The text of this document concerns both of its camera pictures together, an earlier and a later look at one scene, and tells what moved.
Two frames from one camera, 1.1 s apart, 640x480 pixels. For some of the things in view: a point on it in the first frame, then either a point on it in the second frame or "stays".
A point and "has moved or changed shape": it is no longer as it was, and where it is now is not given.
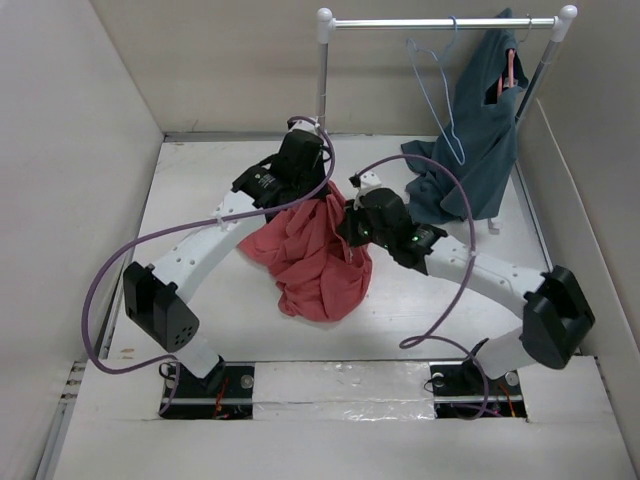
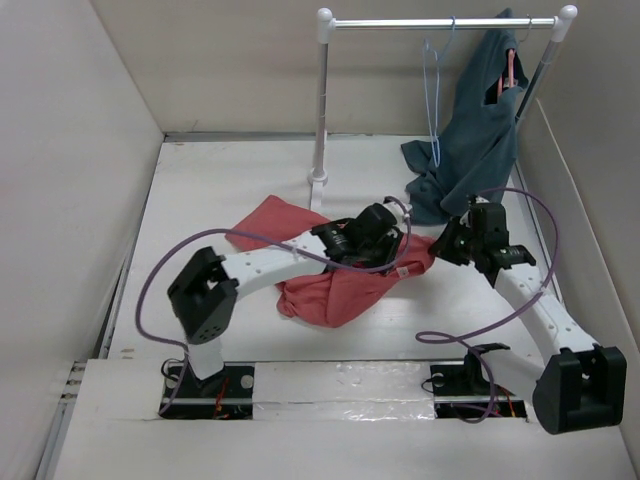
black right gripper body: x=359 y=230 -> x=458 y=243
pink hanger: x=511 y=53 stays
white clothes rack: x=561 y=21 stays
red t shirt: x=317 y=274 has moved or changed shape
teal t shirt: x=468 y=167 stays
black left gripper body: x=309 y=179 -> x=377 y=255
